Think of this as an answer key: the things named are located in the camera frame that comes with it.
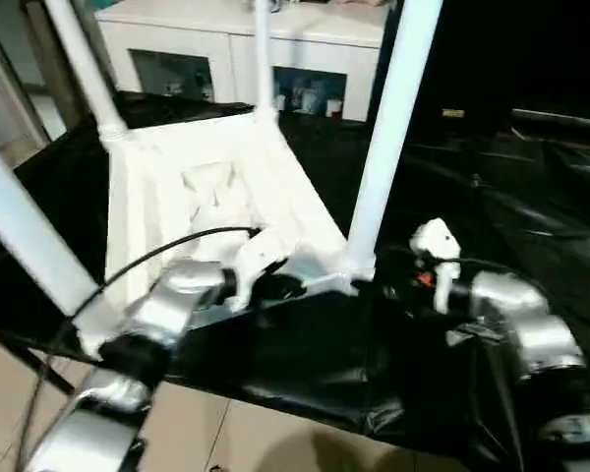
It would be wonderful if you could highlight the white plastic table top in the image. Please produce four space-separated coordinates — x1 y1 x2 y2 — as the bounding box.
76 110 378 355

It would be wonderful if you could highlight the white plastic table leg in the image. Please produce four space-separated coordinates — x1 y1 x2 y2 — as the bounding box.
42 0 129 142
0 130 102 316
346 0 443 286
251 0 282 127

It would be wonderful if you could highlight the black work mat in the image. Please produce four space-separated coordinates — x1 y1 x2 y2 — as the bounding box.
0 90 590 472

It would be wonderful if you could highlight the black metal stand bar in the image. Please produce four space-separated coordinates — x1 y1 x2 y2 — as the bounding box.
0 328 76 395

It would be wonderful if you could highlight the black cabinet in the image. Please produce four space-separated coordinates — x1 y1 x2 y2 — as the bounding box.
387 0 590 124

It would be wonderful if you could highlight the white glass-door cabinet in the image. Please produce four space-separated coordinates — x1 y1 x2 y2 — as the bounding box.
95 0 392 119

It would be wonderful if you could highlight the grey curtain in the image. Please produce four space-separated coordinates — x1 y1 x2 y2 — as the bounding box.
0 0 114 148

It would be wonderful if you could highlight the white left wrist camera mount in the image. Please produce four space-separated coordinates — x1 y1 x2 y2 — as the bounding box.
230 228 291 311

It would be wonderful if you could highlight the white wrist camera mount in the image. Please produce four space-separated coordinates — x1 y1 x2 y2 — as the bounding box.
230 228 291 311
410 218 461 314

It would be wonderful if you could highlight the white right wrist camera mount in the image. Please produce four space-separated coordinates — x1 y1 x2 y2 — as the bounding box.
410 218 461 314

